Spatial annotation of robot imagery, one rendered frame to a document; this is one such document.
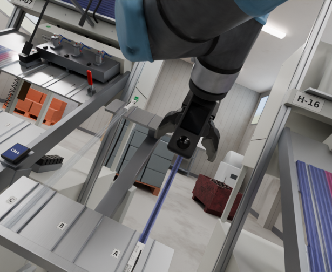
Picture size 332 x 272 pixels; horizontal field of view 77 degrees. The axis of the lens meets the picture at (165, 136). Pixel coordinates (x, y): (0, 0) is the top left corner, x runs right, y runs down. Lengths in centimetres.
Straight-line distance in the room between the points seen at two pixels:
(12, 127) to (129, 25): 62
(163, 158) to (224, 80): 321
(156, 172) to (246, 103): 584
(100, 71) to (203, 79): 66
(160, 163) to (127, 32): 333
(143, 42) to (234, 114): 821
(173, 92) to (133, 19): 782
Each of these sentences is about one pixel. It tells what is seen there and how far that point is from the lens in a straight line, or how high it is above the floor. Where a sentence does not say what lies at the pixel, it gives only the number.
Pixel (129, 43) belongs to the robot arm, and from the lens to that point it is 24.
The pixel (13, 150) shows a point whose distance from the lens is 65.
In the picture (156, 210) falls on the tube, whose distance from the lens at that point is 45.
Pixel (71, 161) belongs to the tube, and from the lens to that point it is 51.
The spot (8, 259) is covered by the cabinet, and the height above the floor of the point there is 29.
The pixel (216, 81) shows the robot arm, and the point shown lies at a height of 108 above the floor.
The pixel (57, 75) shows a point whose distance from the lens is 103.
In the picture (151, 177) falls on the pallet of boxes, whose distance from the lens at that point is 354.
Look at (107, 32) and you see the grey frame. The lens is 116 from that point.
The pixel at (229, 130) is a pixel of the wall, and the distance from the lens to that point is 832.
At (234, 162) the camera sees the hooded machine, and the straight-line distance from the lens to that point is 650.
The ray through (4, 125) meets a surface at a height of 82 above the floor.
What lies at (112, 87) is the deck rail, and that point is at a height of 108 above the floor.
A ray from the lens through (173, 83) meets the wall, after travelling 811.
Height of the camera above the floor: 97
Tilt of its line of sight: level
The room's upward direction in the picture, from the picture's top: 23 degrees clockwise
